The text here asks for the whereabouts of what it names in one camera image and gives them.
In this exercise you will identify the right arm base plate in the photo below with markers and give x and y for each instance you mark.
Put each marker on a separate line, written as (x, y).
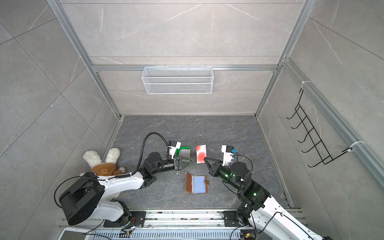
(236, 218)

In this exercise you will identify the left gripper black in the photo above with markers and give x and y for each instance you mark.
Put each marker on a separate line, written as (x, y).
(178, 165)

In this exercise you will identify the brown leather card holder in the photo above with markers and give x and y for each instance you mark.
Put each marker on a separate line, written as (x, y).
(196, 184)

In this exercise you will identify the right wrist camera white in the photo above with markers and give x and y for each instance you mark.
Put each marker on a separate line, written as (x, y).
(228, 154)

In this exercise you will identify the white device at bottom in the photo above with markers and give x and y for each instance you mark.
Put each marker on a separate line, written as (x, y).
(70, 233)

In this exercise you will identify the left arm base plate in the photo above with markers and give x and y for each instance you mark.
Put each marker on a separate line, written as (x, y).
(133, 219)

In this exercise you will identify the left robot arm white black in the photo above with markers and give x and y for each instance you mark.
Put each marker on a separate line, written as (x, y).
(87, 198)

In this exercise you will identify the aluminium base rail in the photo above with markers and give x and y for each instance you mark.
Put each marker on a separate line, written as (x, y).
(211, 224)

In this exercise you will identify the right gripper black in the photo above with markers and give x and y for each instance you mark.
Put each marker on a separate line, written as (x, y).
(215, 169)

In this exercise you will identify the white brown plush toy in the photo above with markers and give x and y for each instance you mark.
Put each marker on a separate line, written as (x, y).
(106, 168)

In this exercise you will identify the black wire hook rack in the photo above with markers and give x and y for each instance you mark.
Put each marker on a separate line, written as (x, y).
(313, 136)

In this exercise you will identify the stack of credit cards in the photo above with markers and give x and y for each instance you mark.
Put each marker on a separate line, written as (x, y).
(185, 153)

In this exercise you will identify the green plastic card tray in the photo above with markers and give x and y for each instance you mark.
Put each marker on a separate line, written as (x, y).
(177, 152)

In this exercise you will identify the white wire mesh basket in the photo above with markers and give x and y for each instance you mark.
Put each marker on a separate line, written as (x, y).
(178, 80)

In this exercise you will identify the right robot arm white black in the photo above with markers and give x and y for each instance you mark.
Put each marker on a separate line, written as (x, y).
(259, 209)

